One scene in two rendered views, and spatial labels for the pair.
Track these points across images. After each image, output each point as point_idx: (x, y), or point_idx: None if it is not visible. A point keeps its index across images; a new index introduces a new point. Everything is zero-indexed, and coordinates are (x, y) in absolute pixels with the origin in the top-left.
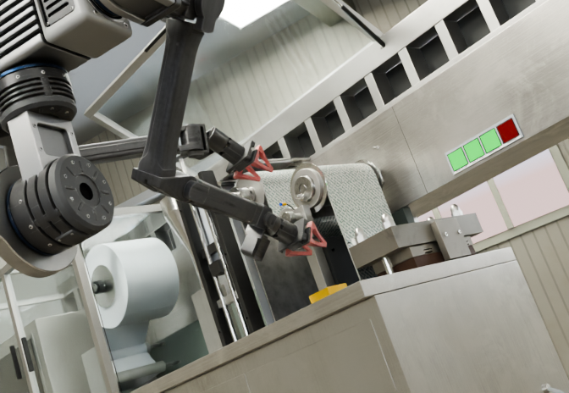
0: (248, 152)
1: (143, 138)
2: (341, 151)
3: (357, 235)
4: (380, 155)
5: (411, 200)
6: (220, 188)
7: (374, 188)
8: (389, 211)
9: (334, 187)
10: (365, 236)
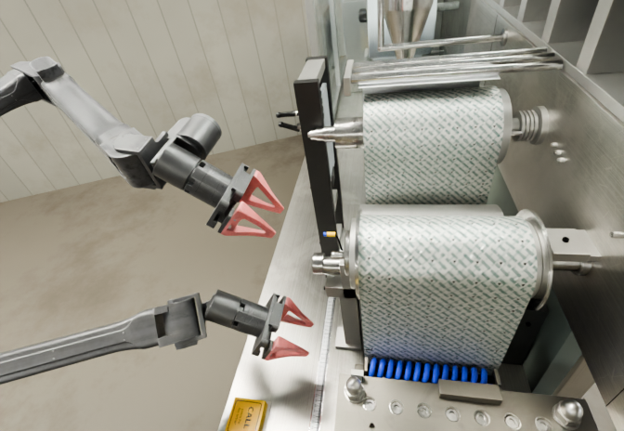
0: (209, 221)
1: (85, 131)
2: (592, 131)
3: (345, 387)
4: (620, 249)
5: (585, 357)
6: (37, 366)
7: (502, 310)
8: (511, 339)
9: (381, 297)
10: (353, 398)
